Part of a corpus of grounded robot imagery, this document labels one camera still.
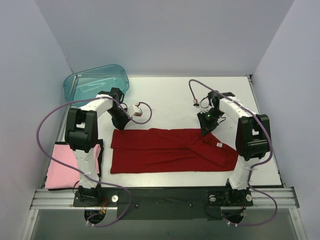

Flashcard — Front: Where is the red t shirt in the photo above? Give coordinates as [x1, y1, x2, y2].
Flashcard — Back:
[110, 128, 238, 174]

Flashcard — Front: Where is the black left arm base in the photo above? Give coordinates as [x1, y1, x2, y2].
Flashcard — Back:
[73, 185, 119, 207]

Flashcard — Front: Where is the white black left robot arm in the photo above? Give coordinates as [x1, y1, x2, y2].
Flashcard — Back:
[64, 87, 130, 206]

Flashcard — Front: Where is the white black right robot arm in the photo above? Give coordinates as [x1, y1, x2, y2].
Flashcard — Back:
[197, 91, 271, 205]

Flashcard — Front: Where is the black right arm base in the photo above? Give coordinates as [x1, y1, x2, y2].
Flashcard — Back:
[206, 179, 253, 207]

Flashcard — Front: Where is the teal transparent plastic bin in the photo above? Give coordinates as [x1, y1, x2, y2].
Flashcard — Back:
[63, 64, 130, 102]

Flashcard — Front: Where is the pink folded t shirt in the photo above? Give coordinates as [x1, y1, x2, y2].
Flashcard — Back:
[45, 143, 103, 190]

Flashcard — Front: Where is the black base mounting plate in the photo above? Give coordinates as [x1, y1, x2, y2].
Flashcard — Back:
[117, 187, 207, 220]

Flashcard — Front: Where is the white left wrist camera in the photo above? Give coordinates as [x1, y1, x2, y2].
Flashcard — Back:
[127, 103, 143, 118]

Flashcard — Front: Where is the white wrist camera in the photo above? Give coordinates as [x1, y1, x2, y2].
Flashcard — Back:
[127, 103, 143, 118]
[193, 99, 200, 108]

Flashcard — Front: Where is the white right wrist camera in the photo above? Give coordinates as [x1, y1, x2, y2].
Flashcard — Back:
[193, 99, 200, 108]

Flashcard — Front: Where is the aluminium frame rail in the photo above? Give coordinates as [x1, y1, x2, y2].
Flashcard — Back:
[30, 187, 300, 210]

